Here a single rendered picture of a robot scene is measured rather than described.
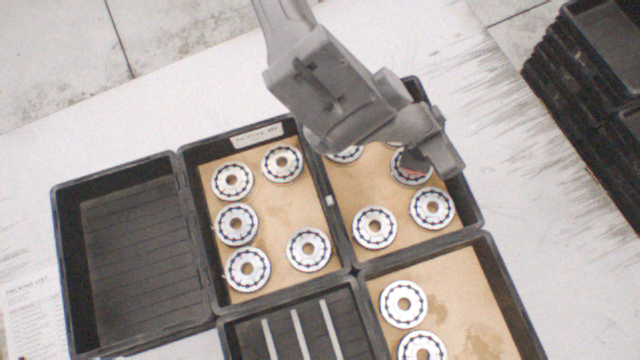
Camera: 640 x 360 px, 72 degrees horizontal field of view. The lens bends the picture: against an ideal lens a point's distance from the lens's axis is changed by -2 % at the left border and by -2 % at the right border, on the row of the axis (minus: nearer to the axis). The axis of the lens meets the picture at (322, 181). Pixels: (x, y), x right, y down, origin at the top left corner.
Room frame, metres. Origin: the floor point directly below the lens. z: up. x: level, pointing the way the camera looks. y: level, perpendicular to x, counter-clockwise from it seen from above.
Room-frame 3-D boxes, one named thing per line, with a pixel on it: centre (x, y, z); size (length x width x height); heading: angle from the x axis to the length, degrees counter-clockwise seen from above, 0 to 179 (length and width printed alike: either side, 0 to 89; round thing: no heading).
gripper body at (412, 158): (0.37, -0.22, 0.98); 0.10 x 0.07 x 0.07; 154
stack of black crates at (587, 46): (0.85, -1.09, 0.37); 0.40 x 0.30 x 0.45; 19
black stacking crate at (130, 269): (0.23, 0.44, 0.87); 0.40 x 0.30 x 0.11; 11
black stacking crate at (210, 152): (0.29, 0.14, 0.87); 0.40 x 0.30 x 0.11; 11
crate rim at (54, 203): (0.23, 0.44, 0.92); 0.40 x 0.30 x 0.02; 11
